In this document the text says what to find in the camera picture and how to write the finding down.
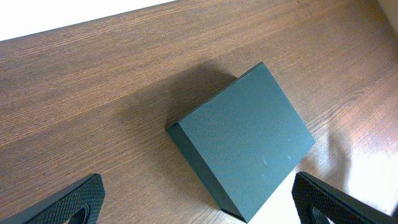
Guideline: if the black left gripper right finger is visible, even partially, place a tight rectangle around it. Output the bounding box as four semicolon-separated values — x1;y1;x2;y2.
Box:
292;172;397;224

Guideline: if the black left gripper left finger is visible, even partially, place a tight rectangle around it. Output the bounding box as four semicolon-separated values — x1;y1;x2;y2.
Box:
1;174;105;224

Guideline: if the black gift box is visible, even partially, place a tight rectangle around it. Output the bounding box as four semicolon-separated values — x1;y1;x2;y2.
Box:
167;63;315;222

